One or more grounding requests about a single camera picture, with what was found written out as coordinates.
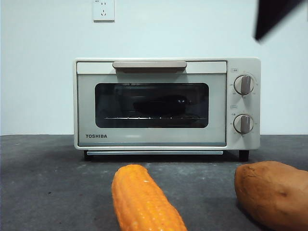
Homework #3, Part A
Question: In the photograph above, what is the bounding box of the purple eggplant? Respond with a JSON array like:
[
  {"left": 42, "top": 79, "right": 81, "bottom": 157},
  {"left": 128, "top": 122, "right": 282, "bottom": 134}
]
[{"left": 133, "top": 95, "right": 193, "bottom": 116}]

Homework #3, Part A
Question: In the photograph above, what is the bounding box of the oven door with glass window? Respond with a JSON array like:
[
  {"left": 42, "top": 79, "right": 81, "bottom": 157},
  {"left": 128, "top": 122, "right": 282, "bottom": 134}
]
[{"left": 76, "top": 61, "right": 228, "bottom": 147}]

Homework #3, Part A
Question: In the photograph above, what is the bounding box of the large-dial oven knob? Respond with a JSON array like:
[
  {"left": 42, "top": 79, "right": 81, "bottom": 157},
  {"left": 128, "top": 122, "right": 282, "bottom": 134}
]
[{"left": 233, "top": 74, "right": 255, "bottom": 96}]

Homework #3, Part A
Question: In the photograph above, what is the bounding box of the cream Toshiba toaster oven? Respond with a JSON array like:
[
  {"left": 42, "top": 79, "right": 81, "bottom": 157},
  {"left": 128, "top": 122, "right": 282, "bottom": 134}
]
[{"left": 73, "top": 57, "right": 261, "bottom": 161}]

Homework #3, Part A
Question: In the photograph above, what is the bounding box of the small-dial oven knob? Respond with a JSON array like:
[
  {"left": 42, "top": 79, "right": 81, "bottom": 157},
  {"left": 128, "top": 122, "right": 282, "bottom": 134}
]
[{"left": 233, "top": 114, "right": 255, "bottom": 134}]

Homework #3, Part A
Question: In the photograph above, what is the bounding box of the silver oven crumb tray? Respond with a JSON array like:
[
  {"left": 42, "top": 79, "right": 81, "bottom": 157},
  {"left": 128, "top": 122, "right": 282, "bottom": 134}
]
[{"left": 86, "top": 151, "right": 224, "bottom": 155}]

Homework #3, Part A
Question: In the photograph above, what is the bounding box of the brown sweet potato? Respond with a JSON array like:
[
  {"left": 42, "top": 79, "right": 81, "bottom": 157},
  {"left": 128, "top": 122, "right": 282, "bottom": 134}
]
[{"left": 234, "top": 161, "right": 308, "bottom": 231}]

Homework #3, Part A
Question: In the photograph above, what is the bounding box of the orange corn cob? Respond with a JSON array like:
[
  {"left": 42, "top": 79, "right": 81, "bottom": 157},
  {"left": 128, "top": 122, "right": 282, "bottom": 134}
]
[{"left": 111, "top": 164, "right": 188, "bottom": 231}]

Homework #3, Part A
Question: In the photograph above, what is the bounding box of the white wall socket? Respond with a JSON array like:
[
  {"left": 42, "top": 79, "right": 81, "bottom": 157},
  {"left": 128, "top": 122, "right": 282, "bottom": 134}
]
[{"left": 93, "top": 0, "right": 116, "bottom": 23}]

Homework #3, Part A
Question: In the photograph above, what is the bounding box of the metal wire oven rack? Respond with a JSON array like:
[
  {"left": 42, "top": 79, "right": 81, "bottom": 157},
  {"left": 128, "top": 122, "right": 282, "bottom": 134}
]
[{"left": 104, "top": 116, "right": 200, "bottom": 120}]

